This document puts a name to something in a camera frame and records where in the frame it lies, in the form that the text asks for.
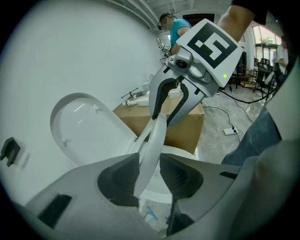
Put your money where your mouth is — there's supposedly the person's left hand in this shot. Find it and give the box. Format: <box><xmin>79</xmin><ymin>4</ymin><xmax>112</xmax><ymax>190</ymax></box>
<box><xmin>245</xmin><ymin>140</ymin><xmax>298</xmax><ymax>226</ymax></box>

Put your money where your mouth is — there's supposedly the white toilet seat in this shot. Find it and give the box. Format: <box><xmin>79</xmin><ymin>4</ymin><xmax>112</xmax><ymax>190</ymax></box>
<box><xmin>134</xmin><ymin>113</ymin><xmax>169</xmax><ymax>199</ymax></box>

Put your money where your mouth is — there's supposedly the wooden shelf cart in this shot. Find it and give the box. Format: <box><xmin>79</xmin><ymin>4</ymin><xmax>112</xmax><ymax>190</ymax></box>
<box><xmin>240</xmin><ymin>64</ymin><xmax>258</xmax><ymax>89</ymax></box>

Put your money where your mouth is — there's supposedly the black wall bracket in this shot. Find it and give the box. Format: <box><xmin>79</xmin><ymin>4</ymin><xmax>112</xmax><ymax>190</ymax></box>
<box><xmin>0</xmin><ymin>137</ymin><xmax>22</xmax><ymax>167</ymax></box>

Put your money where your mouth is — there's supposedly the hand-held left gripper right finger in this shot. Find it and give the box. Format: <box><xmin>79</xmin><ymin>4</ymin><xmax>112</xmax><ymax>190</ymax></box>
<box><xmin>159</xmin><ymin>153</ymin><xmax>242</xmax><ymax>237</ymax></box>

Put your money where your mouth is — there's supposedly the black metal tool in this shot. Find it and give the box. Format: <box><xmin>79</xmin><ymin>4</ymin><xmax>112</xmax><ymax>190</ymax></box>
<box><xmin>121</xmin><ymin>87</ymin><xmax>139</xmax><ymax>99</ymax></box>

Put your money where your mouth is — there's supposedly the white plastic pipe fitting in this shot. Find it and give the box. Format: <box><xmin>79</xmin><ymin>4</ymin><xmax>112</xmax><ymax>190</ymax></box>
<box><xmin>122</xmin><ymin>97</ymin><xmax>150</xmax><ymax>108</ymax></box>

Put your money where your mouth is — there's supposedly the white toilet lid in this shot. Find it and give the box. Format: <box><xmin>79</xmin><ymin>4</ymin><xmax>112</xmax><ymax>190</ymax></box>
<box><xmin>49</xmin><ymin>92</ymin><xmax>138</xmax><ymax>167</ymax></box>

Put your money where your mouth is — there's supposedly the black office chair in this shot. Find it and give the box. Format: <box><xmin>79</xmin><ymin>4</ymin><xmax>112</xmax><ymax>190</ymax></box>
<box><xmin>252</xmin><ymin>57</ymin><xmax>274</xmax><ymax>93</ymax></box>

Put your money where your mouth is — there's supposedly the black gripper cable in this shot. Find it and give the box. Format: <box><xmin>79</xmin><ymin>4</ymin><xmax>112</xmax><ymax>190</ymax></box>
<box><xmin>218</xmin><ymin>77</ymin><xmax>282</xmax><ymax>104</ymax></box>

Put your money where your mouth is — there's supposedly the black floor cable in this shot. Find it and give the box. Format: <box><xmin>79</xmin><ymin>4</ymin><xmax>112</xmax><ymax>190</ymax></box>
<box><xmin>203</xmin><ymin>105</ymin><xmax>255</xmax><ymax>143</ymax></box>

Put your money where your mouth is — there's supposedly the white power strip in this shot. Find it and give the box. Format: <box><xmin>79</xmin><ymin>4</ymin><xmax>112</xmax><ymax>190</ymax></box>
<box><xmin>222</xmin><ymin>127</ymin><xmax>238</xmax><ymax>136</ymax></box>

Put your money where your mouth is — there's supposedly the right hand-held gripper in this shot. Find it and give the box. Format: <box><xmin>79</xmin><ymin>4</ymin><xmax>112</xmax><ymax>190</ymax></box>
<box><xmin>148</xmin><ymin>18</ymin><xmax>244</xmax><ymax>128</ymax></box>

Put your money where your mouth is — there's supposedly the brown cardboard box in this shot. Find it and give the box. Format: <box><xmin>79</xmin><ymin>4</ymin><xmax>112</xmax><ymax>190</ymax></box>
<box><xmin>112</xmin><ymin>100</ymin><xmax>206</xmax><ymax>153</ymax></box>

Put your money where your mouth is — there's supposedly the person's blue jeans leg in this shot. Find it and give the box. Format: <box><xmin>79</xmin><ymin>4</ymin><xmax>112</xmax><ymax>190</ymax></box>
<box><xmin>221</xmin><ymin>105</ymin><xmax>282</xmax><ymax>166</ymax></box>

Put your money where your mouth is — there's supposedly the person's right forearm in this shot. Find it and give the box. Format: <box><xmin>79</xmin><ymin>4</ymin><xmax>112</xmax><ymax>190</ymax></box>
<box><xmin>217</xmin><ymin>0</ymin><xmax>256</xmax><ymax>43</ymax></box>

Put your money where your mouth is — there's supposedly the teal plastic packet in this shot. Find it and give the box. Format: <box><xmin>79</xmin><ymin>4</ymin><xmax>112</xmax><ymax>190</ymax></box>
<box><xmin>144</xmin><ymin>205</ymin><xmax>159</xmax><ymax>223</ymax></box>

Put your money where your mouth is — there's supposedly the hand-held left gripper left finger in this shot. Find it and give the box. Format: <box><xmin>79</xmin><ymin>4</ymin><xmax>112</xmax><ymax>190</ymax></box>
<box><xmin>24</xmin><ymin>152</ymin><xmax>160</xmax><ymax>240</ymax></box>

